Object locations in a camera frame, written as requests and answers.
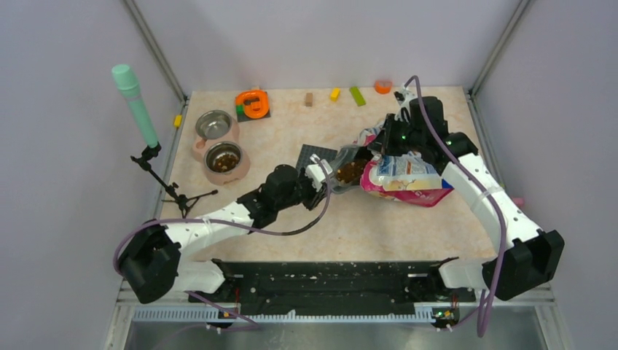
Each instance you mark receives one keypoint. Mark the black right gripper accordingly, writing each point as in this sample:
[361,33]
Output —
[390,125]

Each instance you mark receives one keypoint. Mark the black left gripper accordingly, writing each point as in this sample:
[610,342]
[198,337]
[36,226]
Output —
[315,197]

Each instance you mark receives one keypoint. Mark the pet food bag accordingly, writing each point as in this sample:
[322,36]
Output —
[406,178]

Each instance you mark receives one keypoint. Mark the pink double bowl stand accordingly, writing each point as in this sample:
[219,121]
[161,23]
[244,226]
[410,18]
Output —
[200,146]

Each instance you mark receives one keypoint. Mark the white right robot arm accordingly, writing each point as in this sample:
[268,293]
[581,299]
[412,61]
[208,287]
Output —
[527,256]

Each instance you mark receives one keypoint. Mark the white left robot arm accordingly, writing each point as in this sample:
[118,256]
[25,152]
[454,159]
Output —
[156,258]

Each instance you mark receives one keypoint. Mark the brown pet food kibble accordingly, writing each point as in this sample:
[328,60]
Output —
[224,163]

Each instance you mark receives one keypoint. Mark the steel pet bowl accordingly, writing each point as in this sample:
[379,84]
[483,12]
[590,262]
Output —
[213,124]
[220,148]

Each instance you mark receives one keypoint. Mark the orange tape roll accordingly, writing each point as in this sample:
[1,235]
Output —
[383,86]

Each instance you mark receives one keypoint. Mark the lime green block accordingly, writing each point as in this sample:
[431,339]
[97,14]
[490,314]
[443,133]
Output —
[357,96]

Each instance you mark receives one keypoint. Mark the yellow block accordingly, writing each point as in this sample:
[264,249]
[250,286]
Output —
[334,94]

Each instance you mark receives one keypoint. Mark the brown wooden cube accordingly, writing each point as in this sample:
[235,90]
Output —
[309,99]

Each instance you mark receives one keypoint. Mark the mint green microphone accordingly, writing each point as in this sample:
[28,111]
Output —
[129,87]

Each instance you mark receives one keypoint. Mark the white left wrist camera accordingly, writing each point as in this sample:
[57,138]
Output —
[318,171]

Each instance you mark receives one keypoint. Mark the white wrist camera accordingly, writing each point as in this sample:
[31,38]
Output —
[318,171]
[403,97]

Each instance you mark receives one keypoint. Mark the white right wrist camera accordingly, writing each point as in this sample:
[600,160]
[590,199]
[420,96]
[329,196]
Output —
[403,97]

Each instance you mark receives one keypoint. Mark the orange ring toy on plate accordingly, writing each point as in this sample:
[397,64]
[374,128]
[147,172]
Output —
[252,105]

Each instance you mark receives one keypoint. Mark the small yellow clip on rail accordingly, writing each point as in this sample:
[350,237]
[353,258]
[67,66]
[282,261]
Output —
[177,121]

